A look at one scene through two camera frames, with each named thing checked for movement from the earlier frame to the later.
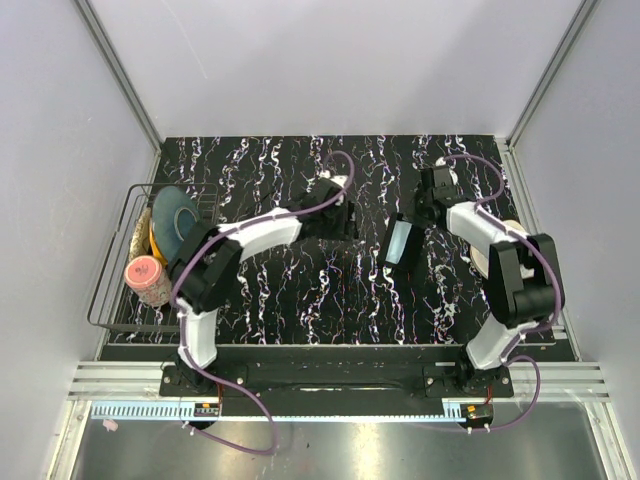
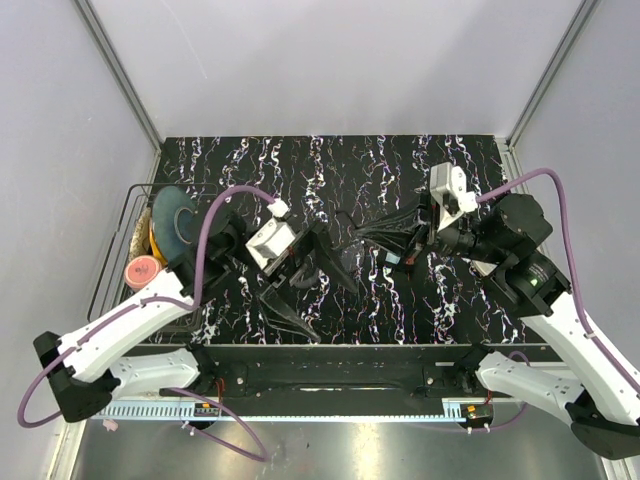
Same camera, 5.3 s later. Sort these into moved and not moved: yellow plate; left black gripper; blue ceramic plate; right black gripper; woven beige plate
Moved: right black gripper; left black gripper
Not moved: woven beige plate; yellow plate; blue ceramic plate
